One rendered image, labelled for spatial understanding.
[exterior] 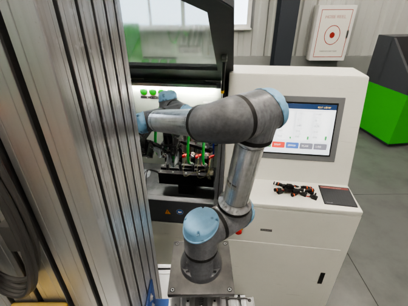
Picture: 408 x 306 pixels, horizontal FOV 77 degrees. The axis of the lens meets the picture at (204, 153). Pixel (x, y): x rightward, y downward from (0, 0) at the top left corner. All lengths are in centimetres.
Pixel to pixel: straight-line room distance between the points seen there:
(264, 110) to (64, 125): 46
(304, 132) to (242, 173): 79
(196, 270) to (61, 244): 61
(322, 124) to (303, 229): 57
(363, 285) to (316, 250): 94
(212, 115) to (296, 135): 96
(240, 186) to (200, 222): 17
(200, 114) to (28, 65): 40
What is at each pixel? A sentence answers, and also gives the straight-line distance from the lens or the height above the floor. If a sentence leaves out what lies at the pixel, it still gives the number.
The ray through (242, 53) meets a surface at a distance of 537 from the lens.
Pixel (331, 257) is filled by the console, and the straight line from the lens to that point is 171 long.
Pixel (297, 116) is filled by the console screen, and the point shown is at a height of 134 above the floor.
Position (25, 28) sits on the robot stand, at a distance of 28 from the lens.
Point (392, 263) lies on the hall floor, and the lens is 280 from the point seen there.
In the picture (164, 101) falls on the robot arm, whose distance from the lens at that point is 104.
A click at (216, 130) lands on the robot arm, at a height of 162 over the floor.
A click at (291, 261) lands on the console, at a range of 170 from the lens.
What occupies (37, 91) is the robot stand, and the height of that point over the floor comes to 180.
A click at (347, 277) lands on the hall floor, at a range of 252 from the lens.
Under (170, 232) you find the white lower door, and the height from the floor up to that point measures 71.
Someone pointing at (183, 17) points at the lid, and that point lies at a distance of 102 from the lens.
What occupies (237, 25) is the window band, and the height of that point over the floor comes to 153.
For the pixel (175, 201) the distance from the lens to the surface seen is 142.
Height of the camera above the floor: 186
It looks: 30 degrees down
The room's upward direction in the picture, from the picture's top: straight up
